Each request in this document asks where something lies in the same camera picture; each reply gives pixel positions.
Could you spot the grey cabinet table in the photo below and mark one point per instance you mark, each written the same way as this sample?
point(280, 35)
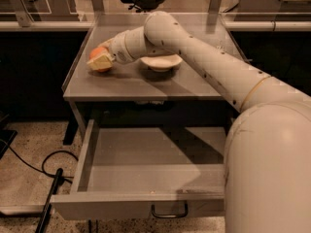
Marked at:
point(132, 94)

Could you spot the black drawer handle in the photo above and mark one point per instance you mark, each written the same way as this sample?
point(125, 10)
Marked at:
point(170, 212)

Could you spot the white horizontal rail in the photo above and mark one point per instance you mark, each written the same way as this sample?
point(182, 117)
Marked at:
point(243, 26)

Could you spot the orange fruit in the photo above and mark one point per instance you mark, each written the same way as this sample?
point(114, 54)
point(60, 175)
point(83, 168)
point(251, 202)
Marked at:
point(98, 50)

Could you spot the white paper bowl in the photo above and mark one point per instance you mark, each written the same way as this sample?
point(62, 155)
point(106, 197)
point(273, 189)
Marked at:
point(162, 63)

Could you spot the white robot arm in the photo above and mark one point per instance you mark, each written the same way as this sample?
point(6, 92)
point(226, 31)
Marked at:
point(268, 147)

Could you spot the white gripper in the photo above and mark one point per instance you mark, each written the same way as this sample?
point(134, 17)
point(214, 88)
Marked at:
point(118, 50)

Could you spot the black pole on floor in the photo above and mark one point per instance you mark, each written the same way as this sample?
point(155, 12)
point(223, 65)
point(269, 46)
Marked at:
point(45, 214)

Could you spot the open grey top drawer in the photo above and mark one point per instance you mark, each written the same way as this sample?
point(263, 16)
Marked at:
point(122, 171)

